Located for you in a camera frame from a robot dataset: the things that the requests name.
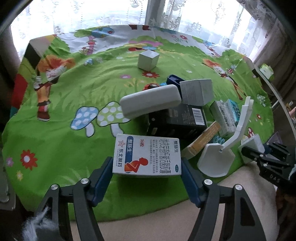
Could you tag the small white cube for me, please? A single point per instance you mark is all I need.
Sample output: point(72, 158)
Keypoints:
point(147, 60)

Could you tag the red toy truck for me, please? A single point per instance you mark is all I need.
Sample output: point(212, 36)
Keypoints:
point(153, 85)

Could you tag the purple storage box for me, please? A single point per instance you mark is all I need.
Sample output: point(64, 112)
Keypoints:
point(275, 138)

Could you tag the white medicine box red figure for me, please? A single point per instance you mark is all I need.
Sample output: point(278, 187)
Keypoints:
point(136, 155)

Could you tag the white cube cosmetic box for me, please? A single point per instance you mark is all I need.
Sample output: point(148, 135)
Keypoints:
point(253, 142)

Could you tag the lace window curtain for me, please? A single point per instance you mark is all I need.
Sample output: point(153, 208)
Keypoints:
point(240, 25)

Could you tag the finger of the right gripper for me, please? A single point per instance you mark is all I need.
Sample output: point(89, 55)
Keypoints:
point(275, 147)
point(266, 159)

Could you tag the white plastic stand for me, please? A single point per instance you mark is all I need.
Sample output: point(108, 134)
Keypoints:
point(216, 159)

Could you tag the white plastic case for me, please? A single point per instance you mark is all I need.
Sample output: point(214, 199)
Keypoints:
point(149, 101)

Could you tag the yellow tan long box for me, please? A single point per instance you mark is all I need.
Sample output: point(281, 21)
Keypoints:
point(195, 147)

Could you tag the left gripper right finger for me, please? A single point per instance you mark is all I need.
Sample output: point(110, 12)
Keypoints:
point(240, 221)

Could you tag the grey white carton box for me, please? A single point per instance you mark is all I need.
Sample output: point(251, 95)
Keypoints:
point(197, 92)

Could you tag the dark blue small box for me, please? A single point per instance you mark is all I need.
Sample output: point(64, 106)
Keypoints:
point(175, 80)

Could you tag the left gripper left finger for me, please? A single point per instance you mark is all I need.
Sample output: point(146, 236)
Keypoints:
point(86, 194)

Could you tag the teal foil box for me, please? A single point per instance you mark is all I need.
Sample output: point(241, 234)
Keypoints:
point(233, 110)

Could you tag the white curved shelf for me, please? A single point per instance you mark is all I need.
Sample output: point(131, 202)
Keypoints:
point(278, 97)

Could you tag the black barcode box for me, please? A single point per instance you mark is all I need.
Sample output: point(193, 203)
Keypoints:
point(185, 122)

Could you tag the green tissue pack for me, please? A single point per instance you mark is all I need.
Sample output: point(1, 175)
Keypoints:
point(267, 71)

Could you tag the green cartoon print cloth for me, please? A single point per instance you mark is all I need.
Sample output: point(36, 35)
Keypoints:
point(67, 99)

